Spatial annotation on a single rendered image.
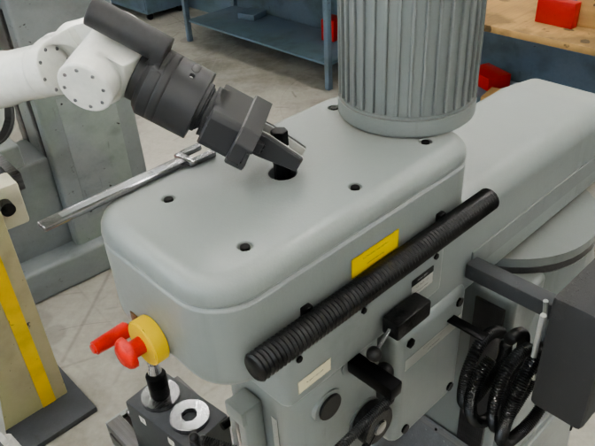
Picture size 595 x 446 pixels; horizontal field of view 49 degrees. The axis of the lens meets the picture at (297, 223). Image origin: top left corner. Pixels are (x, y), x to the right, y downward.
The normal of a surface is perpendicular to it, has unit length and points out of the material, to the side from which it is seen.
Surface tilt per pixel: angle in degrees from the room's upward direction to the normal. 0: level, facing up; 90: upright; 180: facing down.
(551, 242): 0
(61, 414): 0
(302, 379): 90
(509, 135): 0
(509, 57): 90
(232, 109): 31
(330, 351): 90
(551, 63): 90
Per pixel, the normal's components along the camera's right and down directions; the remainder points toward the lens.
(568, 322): -0.72, 0.42
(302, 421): 0.08, 0.56
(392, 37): -0.36, 0.54
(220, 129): -0.13, 0.57
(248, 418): 0.69, 0.38
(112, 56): 0.41, -0.52
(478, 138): -0.05, -0.82
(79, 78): -0.24, 0.73
